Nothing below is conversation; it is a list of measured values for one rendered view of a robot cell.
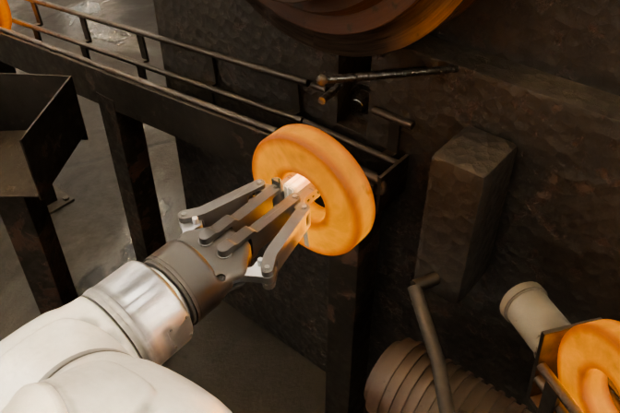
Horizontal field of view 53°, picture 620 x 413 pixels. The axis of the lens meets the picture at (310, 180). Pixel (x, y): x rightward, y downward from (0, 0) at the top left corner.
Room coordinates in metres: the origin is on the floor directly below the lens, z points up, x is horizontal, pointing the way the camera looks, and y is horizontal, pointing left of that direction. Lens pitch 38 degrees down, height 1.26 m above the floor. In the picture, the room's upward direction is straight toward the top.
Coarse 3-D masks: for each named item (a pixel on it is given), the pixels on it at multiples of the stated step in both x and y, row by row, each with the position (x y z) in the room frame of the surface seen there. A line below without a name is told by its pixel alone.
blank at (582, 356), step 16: (608, 320) 0.41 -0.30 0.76; (576, 336) 0.41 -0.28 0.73; (592, 336) 0.39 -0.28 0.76; (608, 336) 0.38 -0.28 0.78; (560, 352) 0.42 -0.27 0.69; (576, 352) 0.40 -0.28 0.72; (592, 352) 0.39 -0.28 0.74; (608, 352) 0.37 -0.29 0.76; (560, 368) 0.41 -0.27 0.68; (576, 368) 0.40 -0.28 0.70; (592, 368) 0.38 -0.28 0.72; (608, 368) 0.36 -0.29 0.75; (576, 384) 0.39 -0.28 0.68; (592, 384) 0.38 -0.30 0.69; (576, 400) 0.38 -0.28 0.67; (592, 400) 0.37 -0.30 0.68; (608, 400) 0.37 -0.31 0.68
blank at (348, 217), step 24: (264, 144) 0.55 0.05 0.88; (288, 144) 0.53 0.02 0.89; (312, 144) 0.52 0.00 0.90; (336, 144) 0.52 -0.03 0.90; (264, 168) 0.56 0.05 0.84; (288, 168) 0.53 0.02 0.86; (312, 168) 0.51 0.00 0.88; (336, 168) 0.50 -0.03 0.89; (360, 168) 0.51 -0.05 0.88; (336, 192) 0.49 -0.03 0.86; (360, 192) 0.49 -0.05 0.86; (312, 216) 0.53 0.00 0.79; (336, 216) 0.49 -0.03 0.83; (360, 216) 0.48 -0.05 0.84; (312, 240) 0.52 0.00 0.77; (336, 240) 0.49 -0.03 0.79; (360, 240) 0.49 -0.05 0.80
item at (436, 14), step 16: (256, 0) 0.84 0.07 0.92; (432, 0) 0.67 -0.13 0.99; (448, 0) 0.65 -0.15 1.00; (464, 0) 0.65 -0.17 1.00; (272, 16) 0.82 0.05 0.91; (400, 16) 0.69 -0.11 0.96; (416, 16) 0.68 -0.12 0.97; (432, 16) 0.66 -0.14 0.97; (448, 16) 0.65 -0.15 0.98; (288, 32) 0.80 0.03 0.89; (304, 32) 0.78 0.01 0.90; (368, 32) 0.72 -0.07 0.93; (384, 32) 0.70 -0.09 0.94; (400, 32) 0.69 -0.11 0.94; (416, 32) 0.68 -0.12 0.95; (320, 48) 0.77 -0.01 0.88; (336, 48) 0.75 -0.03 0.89; (352, 48) 0.73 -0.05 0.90; (368, 48) 0.72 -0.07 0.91; (384, 48) 0.70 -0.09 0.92; (400, 48) 0.69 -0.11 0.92
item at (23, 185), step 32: (0, 96) 1.00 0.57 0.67; (32, 96) 1.00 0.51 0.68; (64, 96) 0.95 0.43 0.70; (0, 128) 1.00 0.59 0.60; (32, 128) 0.83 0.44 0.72; (64, 128) 0.92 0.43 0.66; (0, 160) 0.90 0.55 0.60; (32, 160) 0.80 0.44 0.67; (64, 160) 0.89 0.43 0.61; (0, 192) 0.81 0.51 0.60; (32, 192) 0.80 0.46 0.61; (32, 224) 0.87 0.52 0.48; (32, 256) 0.87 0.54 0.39; (64, 256) 0.92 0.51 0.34; (32, 288) 0.87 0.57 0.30; (64, 288) 0.89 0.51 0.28
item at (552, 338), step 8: (592, 320) 0.44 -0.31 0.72; (560, 328) 0.43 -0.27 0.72; (568, 328) 0.43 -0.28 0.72; (544, 336) 0.42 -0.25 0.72; (552, 336) 0.43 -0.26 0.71; (560, 336) 0.43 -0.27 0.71; (544, 344) 0.42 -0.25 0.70; (552, 344) 0.43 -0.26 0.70; (544, 352) 0.42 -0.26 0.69; (552, 352) 0.43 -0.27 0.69; (536, 360) 0.42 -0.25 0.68; (544, 360) 0.42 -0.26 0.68; (552, 360) 0.42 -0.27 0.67; (536, 368) 0.42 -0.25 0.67; (552, 368) 0.42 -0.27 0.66; (528, 392) 0.42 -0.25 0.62; (536, 392) 0.42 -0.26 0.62
